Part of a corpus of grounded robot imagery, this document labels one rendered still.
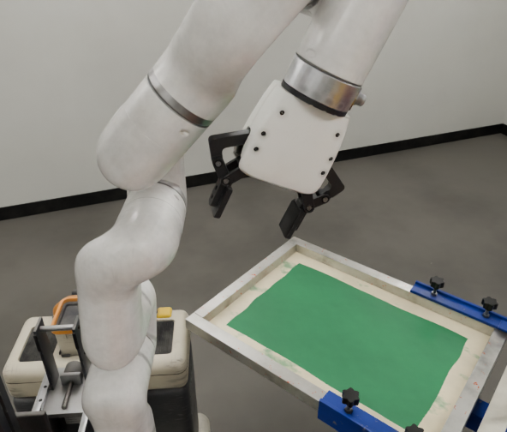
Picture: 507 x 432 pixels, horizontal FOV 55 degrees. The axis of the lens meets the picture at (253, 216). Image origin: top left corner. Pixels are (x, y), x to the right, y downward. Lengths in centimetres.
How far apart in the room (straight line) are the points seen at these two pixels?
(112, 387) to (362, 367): 85
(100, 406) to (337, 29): 60
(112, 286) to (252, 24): 35
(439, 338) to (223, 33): 131
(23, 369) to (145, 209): 109
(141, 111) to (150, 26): 340
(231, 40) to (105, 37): 345
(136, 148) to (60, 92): 343
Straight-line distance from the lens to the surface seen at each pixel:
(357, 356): 149
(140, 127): 53
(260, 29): 44
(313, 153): 52
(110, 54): 391
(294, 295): 166
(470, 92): 564
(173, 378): 157
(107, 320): 68
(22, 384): 166
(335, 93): 49
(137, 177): 55
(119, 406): 79
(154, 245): 57
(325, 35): 49
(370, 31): 49
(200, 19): 46
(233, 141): 51
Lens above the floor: 202
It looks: 31 degrees down
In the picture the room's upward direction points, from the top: straight up
